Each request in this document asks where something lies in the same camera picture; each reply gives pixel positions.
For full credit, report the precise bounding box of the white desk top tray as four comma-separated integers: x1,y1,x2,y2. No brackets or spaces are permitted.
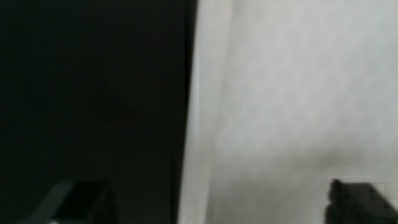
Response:
178,0,398,224

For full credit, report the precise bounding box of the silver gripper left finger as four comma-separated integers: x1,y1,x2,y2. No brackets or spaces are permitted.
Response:
18,180,116,224

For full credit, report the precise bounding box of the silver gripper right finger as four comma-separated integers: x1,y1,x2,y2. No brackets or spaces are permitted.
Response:
324,179,398,224

